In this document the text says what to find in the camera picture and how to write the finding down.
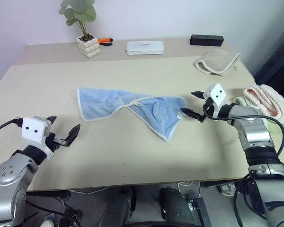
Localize black metal bar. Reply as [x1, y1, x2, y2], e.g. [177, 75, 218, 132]
[190, 197, 213, 227]

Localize dark rounded shape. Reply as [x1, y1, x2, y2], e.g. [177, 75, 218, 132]
[103, 186, 137, 227]
[158, 186, 193, 227]

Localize beige cloth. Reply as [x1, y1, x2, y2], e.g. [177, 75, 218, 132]
[195, 50, 241, 77]

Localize light blue towel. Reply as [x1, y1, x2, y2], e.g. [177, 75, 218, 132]
[76, 87, 188, 143]

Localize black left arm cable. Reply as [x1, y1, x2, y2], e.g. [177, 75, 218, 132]
[0, 116, 23, 139]

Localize thin white cable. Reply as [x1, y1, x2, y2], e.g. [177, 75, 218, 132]
[178, 181, 202, 200]

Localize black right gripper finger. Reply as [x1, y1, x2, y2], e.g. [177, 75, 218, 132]
[191, 91, 206, 100]
[180, 107, 204, 123]

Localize white sneaker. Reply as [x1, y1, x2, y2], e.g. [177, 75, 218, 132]
[217, 181, 238, 197]

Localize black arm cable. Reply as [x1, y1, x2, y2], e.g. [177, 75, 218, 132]
[0, 116, 23, 139]
[202, 105, 284, 227]

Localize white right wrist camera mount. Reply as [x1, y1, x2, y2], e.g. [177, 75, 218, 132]
[203, 83, 227, 107]

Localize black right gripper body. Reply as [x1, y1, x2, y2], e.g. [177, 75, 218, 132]
[202, 97, 220, 119]

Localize black rectangular box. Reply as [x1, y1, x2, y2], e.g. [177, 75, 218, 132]
[189, 34, 224, 47]

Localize pink folded towel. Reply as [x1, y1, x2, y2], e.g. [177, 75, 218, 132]
[243, 84, 284, 125]

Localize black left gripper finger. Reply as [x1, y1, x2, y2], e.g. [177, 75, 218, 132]
[46, 115, 58, 130]
[65, 123, 81, 146]

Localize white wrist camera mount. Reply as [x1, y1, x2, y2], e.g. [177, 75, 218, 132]
[203, 83, 227, 107]
[21, 116, 53, 161]

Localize green plant in white pot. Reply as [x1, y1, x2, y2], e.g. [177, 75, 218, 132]
[58, 0, 102, 59]

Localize cream folded towel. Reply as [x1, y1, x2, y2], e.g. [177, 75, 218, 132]
[232, 95, 279, 133]

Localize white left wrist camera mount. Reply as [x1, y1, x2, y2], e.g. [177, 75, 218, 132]
[21, 116, 53, 161]

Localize dark slatted panel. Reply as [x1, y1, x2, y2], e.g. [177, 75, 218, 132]
[254, 22, 284, 106]

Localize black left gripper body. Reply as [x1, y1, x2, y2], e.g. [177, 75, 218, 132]
[47, 132, 68, 152]

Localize orange-handled pliers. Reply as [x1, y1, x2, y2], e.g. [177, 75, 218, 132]
[97, 37, 114, 47]

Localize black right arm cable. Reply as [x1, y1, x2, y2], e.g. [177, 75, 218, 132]
[202, 105, 284, 227]

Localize white rectangular case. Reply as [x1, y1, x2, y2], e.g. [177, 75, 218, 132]
[125, 40, 166, 56]

